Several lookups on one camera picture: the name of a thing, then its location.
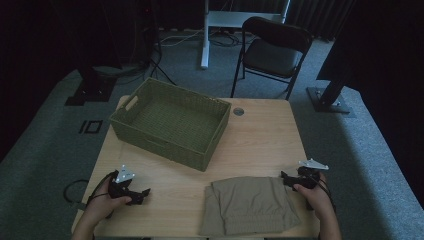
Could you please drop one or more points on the black stand with square base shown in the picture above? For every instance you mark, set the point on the black stand with square base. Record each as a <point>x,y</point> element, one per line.
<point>90,90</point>

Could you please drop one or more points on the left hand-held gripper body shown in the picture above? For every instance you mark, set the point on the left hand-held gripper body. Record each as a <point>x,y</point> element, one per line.
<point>122,181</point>

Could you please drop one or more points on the person's left hand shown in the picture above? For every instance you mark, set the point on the person's left hand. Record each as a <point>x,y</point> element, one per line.
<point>103,203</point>

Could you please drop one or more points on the person's right hand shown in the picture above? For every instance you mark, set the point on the person's right hand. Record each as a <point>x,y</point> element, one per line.
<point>315,198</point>

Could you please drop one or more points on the khaki pants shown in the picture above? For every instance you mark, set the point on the khaki pants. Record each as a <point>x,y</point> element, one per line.
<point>248,203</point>

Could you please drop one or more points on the grey round table grommet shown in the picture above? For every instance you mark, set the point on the grey round table grommet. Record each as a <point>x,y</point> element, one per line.
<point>238,111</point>

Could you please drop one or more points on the black folding chair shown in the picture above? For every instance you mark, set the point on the black folding chair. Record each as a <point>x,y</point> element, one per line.
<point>271,56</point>

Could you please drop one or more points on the black stand with bolted base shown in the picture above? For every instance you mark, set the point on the black stand with bolted base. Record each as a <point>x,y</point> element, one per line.
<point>330,96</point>

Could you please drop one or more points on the green woven basket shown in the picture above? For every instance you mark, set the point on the green woven basket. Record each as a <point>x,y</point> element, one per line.
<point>173,125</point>

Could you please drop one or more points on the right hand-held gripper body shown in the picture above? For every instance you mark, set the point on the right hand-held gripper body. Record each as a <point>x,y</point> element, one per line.
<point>310,175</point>

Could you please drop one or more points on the white metal desk frame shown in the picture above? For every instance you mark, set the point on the white metal desk frame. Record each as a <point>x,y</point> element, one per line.
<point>206,40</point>

